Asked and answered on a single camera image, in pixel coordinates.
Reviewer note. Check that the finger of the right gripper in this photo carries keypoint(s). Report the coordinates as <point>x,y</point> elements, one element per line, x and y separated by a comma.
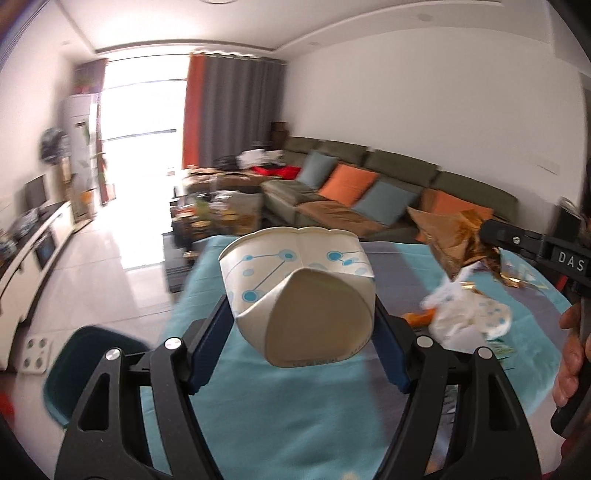
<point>507,236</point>

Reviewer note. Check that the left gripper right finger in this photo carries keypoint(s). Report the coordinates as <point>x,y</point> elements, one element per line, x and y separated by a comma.
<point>491,437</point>

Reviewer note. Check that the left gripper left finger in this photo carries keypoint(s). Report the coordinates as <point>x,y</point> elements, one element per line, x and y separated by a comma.
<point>106,437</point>

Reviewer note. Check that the gold foil wrapper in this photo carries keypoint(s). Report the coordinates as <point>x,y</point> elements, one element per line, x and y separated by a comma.
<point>454,260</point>

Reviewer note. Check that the white tissue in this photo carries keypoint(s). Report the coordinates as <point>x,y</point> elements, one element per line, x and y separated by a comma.
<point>459,306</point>

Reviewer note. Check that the crushed white paper cup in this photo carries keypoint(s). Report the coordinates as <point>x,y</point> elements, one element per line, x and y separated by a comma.
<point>300,296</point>

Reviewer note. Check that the teal trash bin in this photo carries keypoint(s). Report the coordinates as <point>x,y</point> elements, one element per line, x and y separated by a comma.
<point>75,364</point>

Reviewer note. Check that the right hand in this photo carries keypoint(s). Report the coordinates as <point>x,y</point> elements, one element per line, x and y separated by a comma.
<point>573,354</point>

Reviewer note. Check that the orange cushion near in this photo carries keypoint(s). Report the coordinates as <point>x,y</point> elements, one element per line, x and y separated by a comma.
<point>447,221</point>

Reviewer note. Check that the orange cushion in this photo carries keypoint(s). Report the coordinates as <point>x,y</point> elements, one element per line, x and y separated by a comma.
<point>447,221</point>
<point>347,184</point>

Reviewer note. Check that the black coffee table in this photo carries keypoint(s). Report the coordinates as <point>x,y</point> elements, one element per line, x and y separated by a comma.
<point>202,214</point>

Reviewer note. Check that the blue cushion near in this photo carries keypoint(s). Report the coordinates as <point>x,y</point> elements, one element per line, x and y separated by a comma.
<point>385,203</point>

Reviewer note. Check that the blue cushion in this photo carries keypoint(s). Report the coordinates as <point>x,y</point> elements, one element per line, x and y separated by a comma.
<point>316,169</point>
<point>385,203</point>

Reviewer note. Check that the white bathroom scale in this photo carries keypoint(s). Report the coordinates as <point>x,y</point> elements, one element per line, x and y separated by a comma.
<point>35,355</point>

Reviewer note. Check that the orange cushion far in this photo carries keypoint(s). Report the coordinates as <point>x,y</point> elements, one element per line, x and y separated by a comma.
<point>347,184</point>

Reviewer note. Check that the green sectional sofa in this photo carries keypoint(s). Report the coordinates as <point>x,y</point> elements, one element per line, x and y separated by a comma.
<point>283,193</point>

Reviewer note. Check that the white tv cabinet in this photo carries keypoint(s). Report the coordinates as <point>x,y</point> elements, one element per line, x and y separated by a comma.
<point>24,276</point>

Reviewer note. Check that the brown seat blanket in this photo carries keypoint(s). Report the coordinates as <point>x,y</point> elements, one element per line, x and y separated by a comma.
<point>333,215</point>

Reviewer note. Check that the blue cushion far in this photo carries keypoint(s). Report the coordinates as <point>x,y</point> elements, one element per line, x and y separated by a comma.
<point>316,169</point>

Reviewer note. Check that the small black monitor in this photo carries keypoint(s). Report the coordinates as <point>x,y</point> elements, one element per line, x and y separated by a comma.
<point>35,195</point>

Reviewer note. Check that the white air conditioner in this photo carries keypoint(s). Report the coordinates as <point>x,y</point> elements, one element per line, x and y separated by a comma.
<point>80,117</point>

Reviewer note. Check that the grey orange curtain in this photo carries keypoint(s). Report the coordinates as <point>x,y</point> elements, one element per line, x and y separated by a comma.
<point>231,101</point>

